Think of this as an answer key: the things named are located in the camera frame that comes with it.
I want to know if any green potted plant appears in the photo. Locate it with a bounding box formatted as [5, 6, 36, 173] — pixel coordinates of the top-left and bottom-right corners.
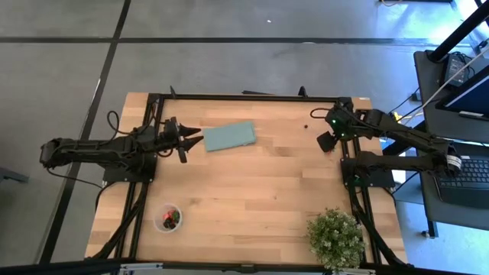
[306, 207, 367, 273]

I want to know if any clear round plastic container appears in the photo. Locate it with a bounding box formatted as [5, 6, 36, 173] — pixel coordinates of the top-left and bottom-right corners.
[153, 203, 184, 234]

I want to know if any black power adapter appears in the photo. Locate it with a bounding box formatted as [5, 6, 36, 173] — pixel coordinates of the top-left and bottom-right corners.
[442, 52, 476, 88]

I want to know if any dark grey desk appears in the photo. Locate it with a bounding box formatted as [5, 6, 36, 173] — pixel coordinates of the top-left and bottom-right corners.
[414, 136, 489, 238]
[413, 49, 489, 139]

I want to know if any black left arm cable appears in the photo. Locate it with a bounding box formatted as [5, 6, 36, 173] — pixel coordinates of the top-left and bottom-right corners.
[106, 110, 133, 135]

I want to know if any black laptop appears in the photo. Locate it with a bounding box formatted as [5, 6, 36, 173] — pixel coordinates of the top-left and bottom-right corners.
[433, 154, 489, 210]

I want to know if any white cable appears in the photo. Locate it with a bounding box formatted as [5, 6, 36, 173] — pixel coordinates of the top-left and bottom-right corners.
[419, 44, 489, 112]

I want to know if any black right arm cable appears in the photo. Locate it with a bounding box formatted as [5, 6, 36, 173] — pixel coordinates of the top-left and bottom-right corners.
[309, 107, 334, 119]

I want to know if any black computer monitor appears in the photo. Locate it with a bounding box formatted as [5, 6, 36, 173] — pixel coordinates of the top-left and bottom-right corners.
[435, 64, 489, 123]

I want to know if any black aluminium table frame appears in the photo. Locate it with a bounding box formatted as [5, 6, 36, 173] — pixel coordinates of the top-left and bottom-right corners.
[0, 86, 489, 275]

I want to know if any grey chair base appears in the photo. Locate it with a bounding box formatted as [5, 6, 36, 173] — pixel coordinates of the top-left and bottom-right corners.
[0, 167, 30, 185]

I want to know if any black metal pole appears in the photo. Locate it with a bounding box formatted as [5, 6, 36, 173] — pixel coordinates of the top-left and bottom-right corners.
[426, 0, 489, 64]
[384, 121, 429, 157]

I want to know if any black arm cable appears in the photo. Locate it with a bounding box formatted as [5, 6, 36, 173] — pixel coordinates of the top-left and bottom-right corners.
[309, 107, 334, 119]
[106, 110, 133, 135]

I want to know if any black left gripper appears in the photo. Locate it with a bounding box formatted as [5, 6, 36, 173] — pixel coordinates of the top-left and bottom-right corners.
[159, 117, 205, 154]

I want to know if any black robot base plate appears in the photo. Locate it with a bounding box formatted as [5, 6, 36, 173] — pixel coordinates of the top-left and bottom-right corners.
[102, 152, 158, 184]
[341, 157, 397, 189]

